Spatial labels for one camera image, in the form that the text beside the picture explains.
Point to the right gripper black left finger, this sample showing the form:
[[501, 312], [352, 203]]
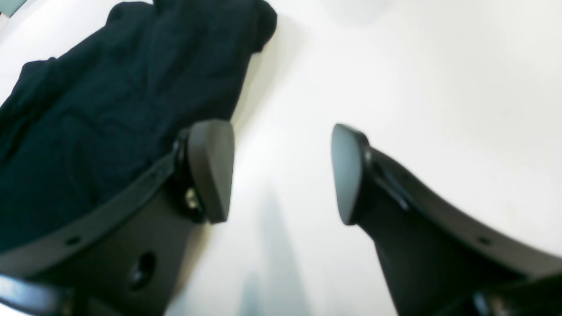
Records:
[[124, 258]]

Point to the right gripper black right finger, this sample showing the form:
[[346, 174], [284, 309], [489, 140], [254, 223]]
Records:
[[437, 261]]

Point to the black t-shirt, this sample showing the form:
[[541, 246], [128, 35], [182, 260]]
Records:
[[77, 129]]

